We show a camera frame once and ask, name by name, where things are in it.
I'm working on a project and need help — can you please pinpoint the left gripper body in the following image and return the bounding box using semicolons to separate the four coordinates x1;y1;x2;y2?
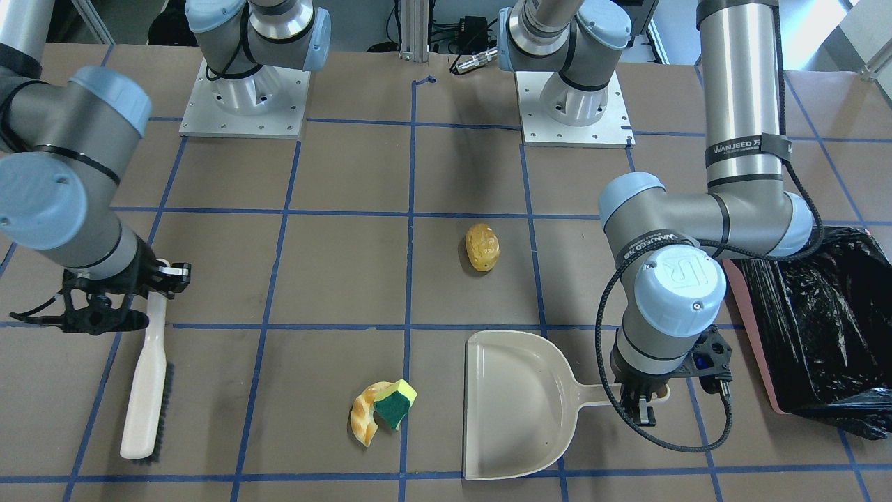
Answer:
610;324;732;427

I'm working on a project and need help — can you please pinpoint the aluminium frame post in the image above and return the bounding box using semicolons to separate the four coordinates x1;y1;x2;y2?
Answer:
398;0;431;66

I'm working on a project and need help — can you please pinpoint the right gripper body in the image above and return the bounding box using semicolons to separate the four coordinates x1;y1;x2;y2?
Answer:
20;237;192;335

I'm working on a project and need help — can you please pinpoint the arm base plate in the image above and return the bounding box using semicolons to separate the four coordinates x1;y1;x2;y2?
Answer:
515;71;636;149
179;62;312;139

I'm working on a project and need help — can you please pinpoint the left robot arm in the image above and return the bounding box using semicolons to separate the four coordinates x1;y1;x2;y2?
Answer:
497;1;819;426

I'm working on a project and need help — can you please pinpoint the beige plastic dustpan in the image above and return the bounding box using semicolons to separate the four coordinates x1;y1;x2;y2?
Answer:
463;330;671;480

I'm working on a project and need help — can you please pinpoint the black-lined trash bin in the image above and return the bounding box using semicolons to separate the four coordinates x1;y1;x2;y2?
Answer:
724;227;891;441

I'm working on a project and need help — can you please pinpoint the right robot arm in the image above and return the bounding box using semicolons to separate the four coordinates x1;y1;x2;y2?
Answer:
1;1;331;335

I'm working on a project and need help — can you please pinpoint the braided croissant bread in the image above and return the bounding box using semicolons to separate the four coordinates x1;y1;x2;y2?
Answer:
348;381;393;448

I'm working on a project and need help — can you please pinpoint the yellow green sponge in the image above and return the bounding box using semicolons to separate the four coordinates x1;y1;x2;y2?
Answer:
373;379;417;431

